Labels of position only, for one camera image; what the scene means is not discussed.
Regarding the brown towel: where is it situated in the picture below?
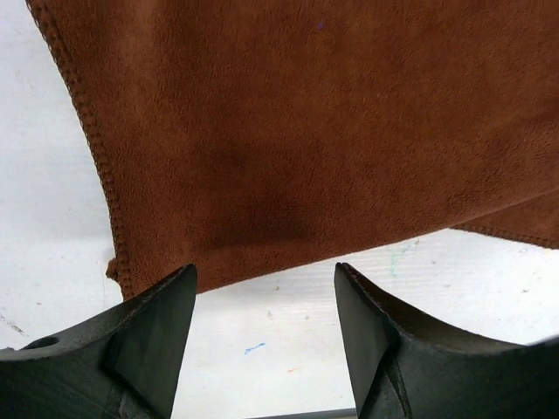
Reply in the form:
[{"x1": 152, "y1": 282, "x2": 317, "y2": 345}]
[{"x1": 28, "y1": 1, "x2": 558, "y2": 299}]

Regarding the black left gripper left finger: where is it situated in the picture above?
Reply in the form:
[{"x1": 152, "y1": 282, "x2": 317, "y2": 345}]
[{"x1": 1, "y1": 264, "x2": 197, "y2": 418}]

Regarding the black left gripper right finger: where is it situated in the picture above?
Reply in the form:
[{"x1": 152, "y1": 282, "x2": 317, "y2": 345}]
[{"x1": 335, "y1": 264, "x2": 558, "y2": 418}]

